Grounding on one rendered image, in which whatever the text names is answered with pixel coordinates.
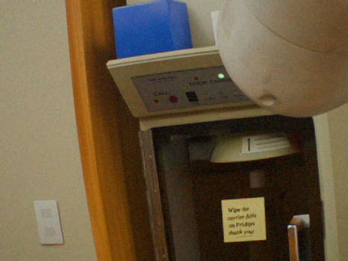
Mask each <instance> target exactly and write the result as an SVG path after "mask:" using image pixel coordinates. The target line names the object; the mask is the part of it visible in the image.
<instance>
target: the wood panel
mask: <svg viewBox="0 0 348 261"><path fill-rule="evenodd" d="M126 4H127V2H126V0H65V7H66V10H65V11H66V17H67V20H66V21H67V34H68V44H69V58H70V63H71V64H70V69H71V83H72V89H73V103H74V108H75V118H76V120H75V123H76V129H77V138H78V143H79V149H80V159H81V164H82V175H83V180H84V186H85V190H86V199H87V205H88V213H89V215H90V224H91V228H92V236H93V239H94V247H95V252H96V257H97V261H156V259H155V254H154V246H153V240H152V231H151V226H150V221H149V215H148V210H147V200H146V194H145V184H144V178H143V167H142V161H141V152H140V151H139V141H138V135H137V131H140V126H139V117H135V116H134V115H133V114H132V112H131V111H130V109H129V108H128V105H127V104H126V102H125V100H124V98H123V97H122V95H121V93H120V91H119V90H118V86H117V84H116V83H115V82H114V79H113V78H112V76H111V74H110V71H109V69H108V68H107V63H108V61H109V60H118V58H117V54H116V45H115V43H116V40H115V34H114V24H113V23H114V20H113V15H112V13H113V9H114V8H116V7H123V6H126Z"/></svg>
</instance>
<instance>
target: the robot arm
mask: <svg viewBox="0 0 348 261"><path fill-rule="evenodd" d="M219 13H220V14H219V16H218V19H217V26H216V31H217V46H218V50H219V53H220V57H221V59H222V62H223V64H224V67H225V69H226V70H227V72H228V74H229V76H230V77H231V79H232V80H233V82H234V84H235V85H236V86H237V87H238V88H239V89H240V90H241V91H242V92H243V93H244V94H245V95H246V96H247V97H249V98H250V99H251V100H252V101H254V102H255V103H256V104H258V105H259V106H261V107H263V108H265V109H267V110H269V111H272V112H275V113H276V114H281V115H283V116H289V117H292V118H307V117H312V116H317V115H320V114H323V113H327V112H329V111H331V110H333V109H336V108H337V107H340V106H342V105H344V104H346V103H348V0H224V1H223V3H222V5H221V7H220V11H219Z"/></svg>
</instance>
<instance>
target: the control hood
mask: <svg viewBox="0 0 348 261"><path fill-rule="evenodd" d="M223 65H224V64H223V62H222V59H221V57H220V53H219V50H218V46H211V47H202V48H193V49H188V50H180V51H174V52H160V53H155V54H148V55H145V56H137V57H131V58H122V59H118V60H109V61H108V63H107V68H108V69H109V71H110V74H111V76H112V78H113V79H114V82H115V83H116V84H117V86H118V90H119V91H120V93H121V95H122V97H123V98H124V100H125V102H126V104H127V105H128V108H129V109H130V111H131V112H132V114H133V115H134V116H135V117H141V116H154V115H160V114H171V113H178V112H185V111H196V110H202V109H214V108H218V109H220V108H226V107H237V106H244V105H255V104H256V103H255V102H254V101H244V102H238V103H227V104H221V105H204V106H198V107H187V108H180V109H169V110H162V111H151V112H149V111H148V110H147V107H146V106H145V103H144V102H143V99H142V98H141V97H140V95H139V93H138V91H137V89H136V87H135V85H134V83H133V81H132V79H131V77H136V76H141V75H151V74H157V73H166V72H172V71H182V70H188V69H197V68H207V67H217V66H223Z"/></svg>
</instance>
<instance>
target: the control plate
mask: <svg viewBox="0 0 348 261"><path fill-rule="evenodd" d="M219 74H224V77H223V78H220V77H218V75H219ZM195 76H197V77H199V78H200V80H199V81H194V80H193V77H195ZM130 78H131V79H132V81H133V83H134V85H135V87H136V89H137V91H138V93H139V95H140V97H141V98H142V99H143V102H144V103H145V106H146V107H147V110H148V111H149V112H151V111H162V110H169V109H180V108H187V107H198V106H204V105H221V104H227V103H238V102H244V101H252V100H251V99H250V98H249V97H247V96H246V95H245V94H244V93H243V92H242V91H241V90H240V89H239V88H238V87H237V86H236V85H235V84H234V82H233V80H232V79H231V77H230V76H229V74H228V72H227V70H226V69H225V67H224V66H217V67H207V68H197V69H188V70H182V71H172V72H166V73H157V74H151V75H141V76H136V77H130ZM234 89H238V91H239V92H238V93H237V94H235V92H234ZM221 90H222V91H224V92H225V94H223V95H220V93H219V91H221ZM190 91H195V93H196V95H197V97H198V99H199V101H195V102H189V99H188V97H187V95H186V92H190ZM207 92H209V93H211V96H210V97H207V96H206V93H207ZM170 96H176V97H177V98H178V100H177V102H176V103H172V102H170V100H169V97H170ZM154 99H159V100H160V102H159V103H155V102H154Z"/></svg>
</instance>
